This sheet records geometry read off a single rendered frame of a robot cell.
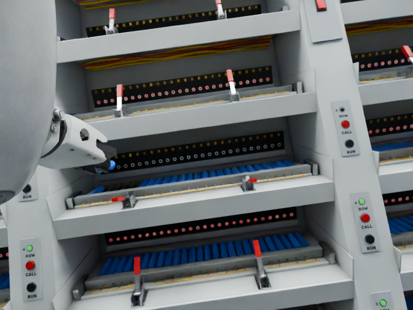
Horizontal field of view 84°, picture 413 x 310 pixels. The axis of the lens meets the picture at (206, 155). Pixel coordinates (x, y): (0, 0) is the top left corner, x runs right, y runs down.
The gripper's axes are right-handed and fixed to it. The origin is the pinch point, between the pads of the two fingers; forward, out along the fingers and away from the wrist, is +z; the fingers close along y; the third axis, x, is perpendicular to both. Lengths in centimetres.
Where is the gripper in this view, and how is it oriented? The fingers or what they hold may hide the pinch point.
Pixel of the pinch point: (96, 163)
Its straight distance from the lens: 49.9
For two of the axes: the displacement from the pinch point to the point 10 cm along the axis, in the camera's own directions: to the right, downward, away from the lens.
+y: -9.9, 1.4, 0.1
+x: 1.3, 9.4, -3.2
